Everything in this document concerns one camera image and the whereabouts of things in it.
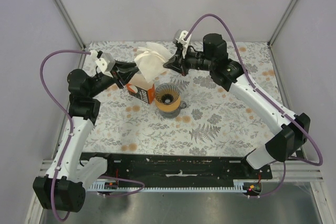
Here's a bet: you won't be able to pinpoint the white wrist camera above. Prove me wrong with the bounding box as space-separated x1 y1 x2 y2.
174 30 191 59
90 50 116 77

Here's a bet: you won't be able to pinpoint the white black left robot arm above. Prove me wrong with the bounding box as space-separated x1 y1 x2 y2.
33 61 139 216

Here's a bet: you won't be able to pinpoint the light blue cable duct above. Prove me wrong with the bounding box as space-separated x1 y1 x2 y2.
88 179 256 193

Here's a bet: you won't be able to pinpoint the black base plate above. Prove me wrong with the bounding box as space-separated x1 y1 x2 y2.
80 152 272 180

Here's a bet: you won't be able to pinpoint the aluminium frame post right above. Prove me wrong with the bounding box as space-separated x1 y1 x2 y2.
267 0 300 48

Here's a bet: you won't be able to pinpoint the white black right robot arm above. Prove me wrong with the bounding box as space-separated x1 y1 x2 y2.
164 30 310 179

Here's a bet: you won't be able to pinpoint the aluminium frame post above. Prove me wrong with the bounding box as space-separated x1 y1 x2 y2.
53 0 86 49
267 0 300 48

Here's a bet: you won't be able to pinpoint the grey glass carafe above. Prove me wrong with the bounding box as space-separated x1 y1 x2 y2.
159 101 187 119

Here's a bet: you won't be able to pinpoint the orange coffee filter box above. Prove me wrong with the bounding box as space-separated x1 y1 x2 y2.
126 73 155 104

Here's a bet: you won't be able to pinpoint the grey ribbed glass dripper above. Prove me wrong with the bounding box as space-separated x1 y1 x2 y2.
155 83 180 104

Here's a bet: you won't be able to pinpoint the white paper coffee filter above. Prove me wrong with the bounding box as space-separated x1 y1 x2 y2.
134 42 172 82

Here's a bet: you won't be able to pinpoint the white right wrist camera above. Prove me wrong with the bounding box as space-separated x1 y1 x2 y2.
174 30 191 59

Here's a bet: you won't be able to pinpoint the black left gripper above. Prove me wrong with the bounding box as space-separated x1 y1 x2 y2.
88 59 140 98

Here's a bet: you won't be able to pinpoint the round wooden dripper stand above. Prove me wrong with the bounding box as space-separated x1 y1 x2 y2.
154 97 181 112

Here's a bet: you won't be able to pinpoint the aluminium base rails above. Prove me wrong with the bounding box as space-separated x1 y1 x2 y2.
36 140 326 183

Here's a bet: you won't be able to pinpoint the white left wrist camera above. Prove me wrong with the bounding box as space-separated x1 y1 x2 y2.
90 50 116 77

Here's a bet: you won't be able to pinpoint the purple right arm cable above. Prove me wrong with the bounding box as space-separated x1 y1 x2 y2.
185 13 324 199

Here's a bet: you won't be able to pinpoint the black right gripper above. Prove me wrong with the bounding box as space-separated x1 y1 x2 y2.
164 45 215 77

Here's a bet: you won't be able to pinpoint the aluminium frame post left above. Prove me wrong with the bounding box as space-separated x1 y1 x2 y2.
53 0 86 49

